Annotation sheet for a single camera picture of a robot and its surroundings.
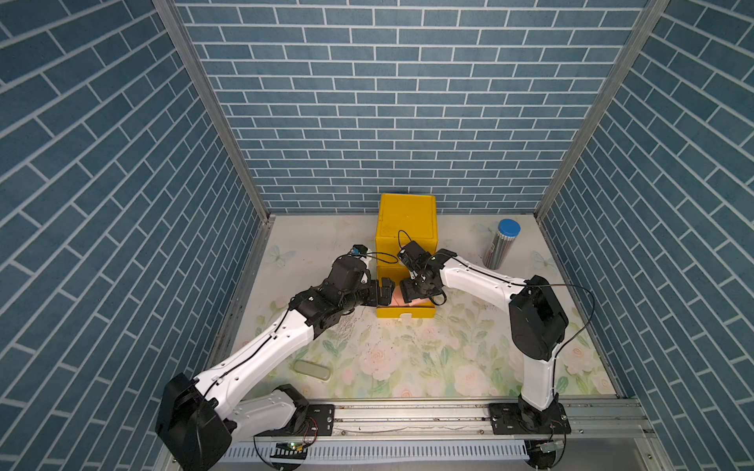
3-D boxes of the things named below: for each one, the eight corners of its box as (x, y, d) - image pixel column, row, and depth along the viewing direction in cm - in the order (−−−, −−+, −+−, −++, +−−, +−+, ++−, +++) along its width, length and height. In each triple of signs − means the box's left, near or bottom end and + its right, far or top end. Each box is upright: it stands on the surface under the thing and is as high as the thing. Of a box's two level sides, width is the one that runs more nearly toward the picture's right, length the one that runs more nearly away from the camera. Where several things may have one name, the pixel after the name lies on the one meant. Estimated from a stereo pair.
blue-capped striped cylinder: (485, 272, 107) (502, 235, 91) (481, 255, 112) (496, 218, 96) (504, 272, 107) (524, 235, 91) (499, 255, 112) (517, 218, 96)
